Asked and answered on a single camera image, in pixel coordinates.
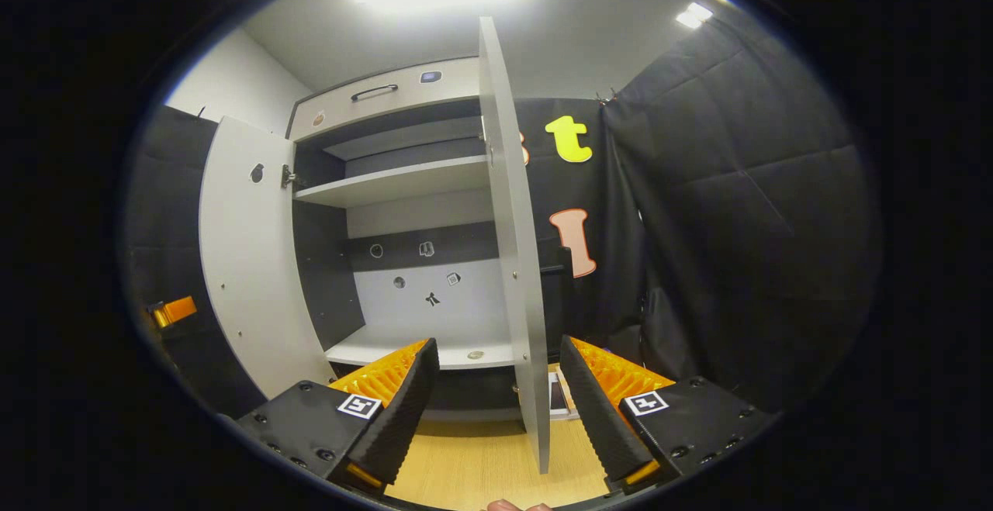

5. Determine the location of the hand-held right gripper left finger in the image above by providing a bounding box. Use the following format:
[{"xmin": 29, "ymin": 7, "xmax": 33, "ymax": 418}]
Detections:
[{"xmin": 237, "ymin": 338, "xmax": 441, "ymax": 494}]

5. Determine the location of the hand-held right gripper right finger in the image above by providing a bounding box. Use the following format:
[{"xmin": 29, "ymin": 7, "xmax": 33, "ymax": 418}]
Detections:
[{"xmin": 559, "ymin": 334, "xmax": 779, "ymax": 494}]

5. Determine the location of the checkered sticker white cabinet door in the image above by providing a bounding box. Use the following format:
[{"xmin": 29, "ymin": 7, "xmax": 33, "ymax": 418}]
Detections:
[{"xmin": 199, "ymin": 116, "xmax": 338, "ymax": 402}]

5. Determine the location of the white double-door shoe cabinet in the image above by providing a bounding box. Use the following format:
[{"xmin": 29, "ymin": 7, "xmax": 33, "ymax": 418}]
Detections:
[{"xmin": 287, "ymin": 57, "xmax": 575, "ymax": 423}]

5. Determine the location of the white shoe cabinet door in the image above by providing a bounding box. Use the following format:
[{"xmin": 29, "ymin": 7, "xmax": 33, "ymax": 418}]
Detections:
[{"xmin": 477, "ymin": 16, "xmax": 575, "ymax": 475}]

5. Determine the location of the white cabinet shelf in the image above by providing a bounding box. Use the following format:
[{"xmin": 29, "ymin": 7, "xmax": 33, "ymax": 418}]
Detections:
[
  {"xmin": 293, "ymin": 156, "xmax": 491, "ymax": 209},
  {"xmin": 326, "ymin": 323, "xmax": 517, "ymax": 371}
]

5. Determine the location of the white flat box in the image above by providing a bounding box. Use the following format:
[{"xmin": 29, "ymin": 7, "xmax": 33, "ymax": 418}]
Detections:
[{"xmin": 548, "ymin": 371, "xmax": 580, "ymax": 420}]

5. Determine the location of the black backdrop cloth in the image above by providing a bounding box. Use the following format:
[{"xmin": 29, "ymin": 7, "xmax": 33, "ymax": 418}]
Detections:
[{"xmin": 124, "ymin": 7, "xmax": 881, "ymax": 419}]

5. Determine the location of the small ceiling light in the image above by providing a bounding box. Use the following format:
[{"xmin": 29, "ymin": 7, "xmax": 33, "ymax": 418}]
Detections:
[{"xmin": 675, "ymin": 2, "xmax": 714, "ymax": 29}]

